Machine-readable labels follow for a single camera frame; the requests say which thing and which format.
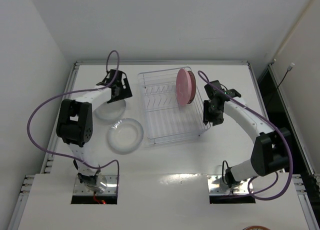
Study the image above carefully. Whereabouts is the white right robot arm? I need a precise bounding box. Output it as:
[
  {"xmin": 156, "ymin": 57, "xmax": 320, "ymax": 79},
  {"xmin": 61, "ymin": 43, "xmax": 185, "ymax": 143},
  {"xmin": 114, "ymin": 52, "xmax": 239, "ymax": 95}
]
[{"xmin": 203, "ymin": 84, "xmax": 293, "ymax": 188}]

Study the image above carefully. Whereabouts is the black hanging usb cable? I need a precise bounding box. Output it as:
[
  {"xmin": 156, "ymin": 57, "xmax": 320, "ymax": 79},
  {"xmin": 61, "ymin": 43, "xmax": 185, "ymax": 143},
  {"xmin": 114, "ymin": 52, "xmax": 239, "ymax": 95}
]
[{"xmin": 276, "ymin": 62, "xmax": 296, "ymax": 91}]

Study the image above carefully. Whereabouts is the white wire dish rack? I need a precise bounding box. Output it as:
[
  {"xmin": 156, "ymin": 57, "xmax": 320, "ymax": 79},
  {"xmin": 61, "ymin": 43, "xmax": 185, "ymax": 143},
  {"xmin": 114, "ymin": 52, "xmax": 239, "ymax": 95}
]
[{"xmin": 137, "ymin": 67, "xmax": 211, "ymax": 145}]

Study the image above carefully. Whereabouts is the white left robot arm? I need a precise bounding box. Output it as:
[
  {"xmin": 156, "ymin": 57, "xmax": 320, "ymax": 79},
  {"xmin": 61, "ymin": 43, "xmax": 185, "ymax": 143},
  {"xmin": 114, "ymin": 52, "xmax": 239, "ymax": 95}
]
[{"xmin": 56, "ymin": 69, "xmax": 133, "ymax": 189}]

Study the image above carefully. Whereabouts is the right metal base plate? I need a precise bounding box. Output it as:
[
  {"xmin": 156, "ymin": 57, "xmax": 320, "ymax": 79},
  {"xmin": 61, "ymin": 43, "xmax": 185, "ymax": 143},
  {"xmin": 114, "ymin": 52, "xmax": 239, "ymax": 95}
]
[{"xmin": 206, "ymin": 175, "xmax": 249, "ymax": 197}]

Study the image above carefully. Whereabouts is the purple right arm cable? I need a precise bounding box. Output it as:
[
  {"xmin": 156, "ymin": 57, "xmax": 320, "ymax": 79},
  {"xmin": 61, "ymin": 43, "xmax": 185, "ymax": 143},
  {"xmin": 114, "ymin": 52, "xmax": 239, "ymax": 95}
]
[{"xmin": 197, "ymin": 70, "xmax": 294, "ymax": 200}]

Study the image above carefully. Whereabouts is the blue rimmed glass plate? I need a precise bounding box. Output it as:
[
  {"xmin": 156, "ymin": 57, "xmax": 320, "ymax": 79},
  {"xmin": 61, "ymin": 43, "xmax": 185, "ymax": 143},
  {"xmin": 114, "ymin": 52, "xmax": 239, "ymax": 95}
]
[
  {"xmin": 106, "ymin": 118, "xmax": 144, "ymax": 155},
  {"xmin": 94, "ymin": 99, "xmax": 126, "ymax": 123}
]

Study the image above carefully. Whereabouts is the orange rimmed round object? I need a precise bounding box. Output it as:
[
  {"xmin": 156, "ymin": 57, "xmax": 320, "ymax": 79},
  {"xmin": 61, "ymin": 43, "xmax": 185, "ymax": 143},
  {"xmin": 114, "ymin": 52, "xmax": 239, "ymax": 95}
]
[{"xmin": 243, "ymin": 225, "xmax": 270, "ymax": 230}]

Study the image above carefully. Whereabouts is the pink plastic plate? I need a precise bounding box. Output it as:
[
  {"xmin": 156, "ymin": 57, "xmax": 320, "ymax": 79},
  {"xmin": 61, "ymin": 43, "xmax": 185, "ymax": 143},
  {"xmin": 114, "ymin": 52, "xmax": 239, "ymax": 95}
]
[{"xmin": 175, "ymin": 68, "xmax": 192, "ymax": 106}]

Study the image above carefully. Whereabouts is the green rimmed white plate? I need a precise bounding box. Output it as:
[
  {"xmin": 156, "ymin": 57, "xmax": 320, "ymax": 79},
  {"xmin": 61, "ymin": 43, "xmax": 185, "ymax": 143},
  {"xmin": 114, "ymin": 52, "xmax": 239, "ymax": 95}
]
[{"xmin": 188, "ymin": 70, "xmax": 197, "ymax": 104}]

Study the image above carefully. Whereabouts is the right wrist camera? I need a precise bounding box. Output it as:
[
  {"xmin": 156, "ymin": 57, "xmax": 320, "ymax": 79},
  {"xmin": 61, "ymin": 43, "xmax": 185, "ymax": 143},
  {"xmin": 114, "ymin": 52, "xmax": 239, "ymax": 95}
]
[{"xmin": 204, "ymin": 80, "xmax": 228, "ymax": 101}]

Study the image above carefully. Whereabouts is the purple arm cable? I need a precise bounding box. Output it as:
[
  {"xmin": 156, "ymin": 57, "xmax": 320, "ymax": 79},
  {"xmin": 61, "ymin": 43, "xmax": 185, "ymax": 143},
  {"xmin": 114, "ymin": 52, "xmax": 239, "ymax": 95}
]
[
  {"xmin": 26, "ymin": 49, "xmax": 120, "ymax": 196},
  {"xmin": 197, "ymin": 70, "xmax": 294, "ymax": 200}
]

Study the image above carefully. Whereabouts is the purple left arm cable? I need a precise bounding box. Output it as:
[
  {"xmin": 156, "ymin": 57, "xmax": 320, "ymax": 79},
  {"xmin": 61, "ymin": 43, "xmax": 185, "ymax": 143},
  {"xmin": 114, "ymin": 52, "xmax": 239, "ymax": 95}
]
[{"xmin": 26, "ymin": 49, "xmax": 120, "ymax": 196}]

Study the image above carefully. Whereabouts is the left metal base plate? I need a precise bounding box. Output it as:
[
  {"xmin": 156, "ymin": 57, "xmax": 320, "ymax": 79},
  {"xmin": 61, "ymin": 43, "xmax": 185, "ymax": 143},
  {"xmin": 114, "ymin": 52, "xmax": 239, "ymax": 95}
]
[{"xmin": 72, "ymin": 175, "xmax": 118, "ymax": 197}]

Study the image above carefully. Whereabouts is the metal base plate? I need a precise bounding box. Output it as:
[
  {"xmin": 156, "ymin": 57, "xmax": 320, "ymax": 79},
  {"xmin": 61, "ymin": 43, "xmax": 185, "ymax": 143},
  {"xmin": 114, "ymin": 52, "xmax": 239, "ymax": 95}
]
[
  {"xmin": 72, "ymin": 175, "xmax": 118, "ymax": 197},
  {"xmin": 206, "ymin": 175, "xmax": 249, "ymax": 197}
]

